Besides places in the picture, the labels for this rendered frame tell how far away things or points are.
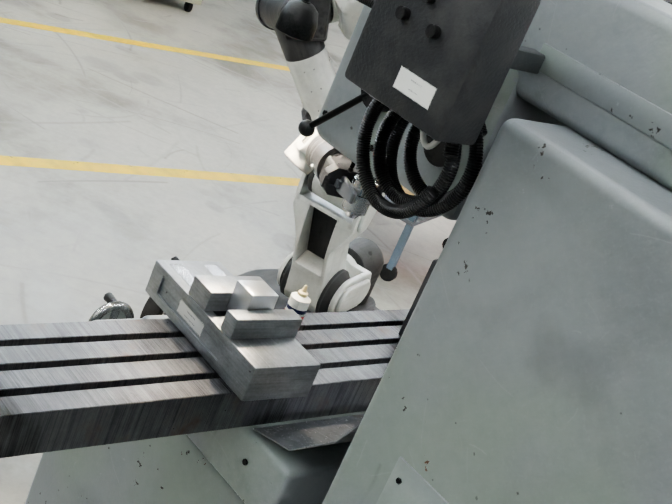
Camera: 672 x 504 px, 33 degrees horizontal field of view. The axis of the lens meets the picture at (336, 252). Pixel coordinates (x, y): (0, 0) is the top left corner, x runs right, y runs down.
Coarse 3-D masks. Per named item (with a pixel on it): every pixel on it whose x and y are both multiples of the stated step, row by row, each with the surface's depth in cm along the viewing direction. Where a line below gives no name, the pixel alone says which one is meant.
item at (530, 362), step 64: (512, 128) 153; (512, 192) 153; (576, 192) 146; (640, 192) 143; (448, 256) 160; (512, 256) 153; (576, 256) 146; (640, 256) 139; (448, 320) 160; (512, 320) 152; (576, 320) 145; (640, 320) 139; (384, 384) 169; (448, 384) 160; (512, 384) 152; (576, 384) 145; (640, 384) 139; (384, 448) 169; (448, 448) 160; (512, 448) 152; (576, 448) 145; (640, 448) 139
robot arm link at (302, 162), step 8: (312, 136) 219; (296, 144) 221; (304, 144) 219; (312, 144) 215; (288, 152) 221; (296, 152) 220; (304, 152) 219; (296, 160) 220; (304, 160) 220; (304, 168) 221
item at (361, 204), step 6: (354, 186) 202; (360, 192) 202; (360, 198) 202; (366, 198) 203; (342, 204) 205; (348, 204) 203; (354, 204) 203; (360, 204) 203; (366, 204) 203; (348, 210) 203; (354, 210) 203; (360, 210) 203; (366, 210) 204
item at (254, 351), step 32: (160, 288) 210; (192, 320) 202; (224, 320) 195; (256, 320) 196; (288, 320) 201; (224, 352) 195; (256, 352) 194; (288, 352) 198; (256, 384) 191; (288, 384) 196
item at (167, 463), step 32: (96, 320) 238; (96, 448) 235; (128, 448) 227; (160, 448) 219; (192, 448) 212; (64, 480) 243; (96, 480) 235; (128, 480) 226; (160, 480) 219; (192, 480) 212; (224, 480) 206
